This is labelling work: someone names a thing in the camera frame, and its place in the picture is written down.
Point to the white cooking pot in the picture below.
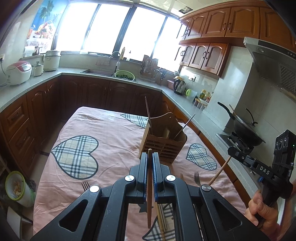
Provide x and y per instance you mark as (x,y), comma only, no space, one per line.
(51,60)

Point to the wooden utensil holder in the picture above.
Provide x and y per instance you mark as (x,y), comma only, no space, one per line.
(164,135)

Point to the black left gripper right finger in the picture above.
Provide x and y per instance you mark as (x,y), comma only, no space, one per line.
(200,213)

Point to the upper wooden cabinets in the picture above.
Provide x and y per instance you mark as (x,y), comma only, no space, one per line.
(207,34)

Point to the dark metal chopstick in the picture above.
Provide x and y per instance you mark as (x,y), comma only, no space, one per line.
(184,126)
(148,113)

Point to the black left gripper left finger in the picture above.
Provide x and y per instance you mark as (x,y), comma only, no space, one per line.
(100,213)

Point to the light wooden chopstick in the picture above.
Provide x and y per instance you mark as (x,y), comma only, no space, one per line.
(219,171)

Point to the black wok pan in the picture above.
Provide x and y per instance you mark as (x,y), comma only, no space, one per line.
(244,130)

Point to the small white pot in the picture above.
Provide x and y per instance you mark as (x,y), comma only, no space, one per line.
(38,69)

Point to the right hand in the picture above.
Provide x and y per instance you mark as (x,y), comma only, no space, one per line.
(270,214)

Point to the brown wooden chopstick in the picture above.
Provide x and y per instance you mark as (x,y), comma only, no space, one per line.
(149,188)

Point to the green colander bowl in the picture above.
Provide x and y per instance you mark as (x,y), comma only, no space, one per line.
(124,75)

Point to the range hood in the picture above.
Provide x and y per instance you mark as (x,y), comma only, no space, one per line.
(273,63)

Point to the electric kettle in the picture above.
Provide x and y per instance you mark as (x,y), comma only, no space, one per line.
(179,86)

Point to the pink heart-patterned tablecloth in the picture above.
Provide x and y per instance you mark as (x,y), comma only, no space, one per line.
(101,146)

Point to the dish drying rack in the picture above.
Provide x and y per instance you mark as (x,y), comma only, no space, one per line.
(150,71)

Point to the white red rice cooker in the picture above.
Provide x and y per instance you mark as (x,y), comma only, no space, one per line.
(18,72)

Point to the green lidded container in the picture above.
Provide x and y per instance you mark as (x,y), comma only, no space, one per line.
(188,92)

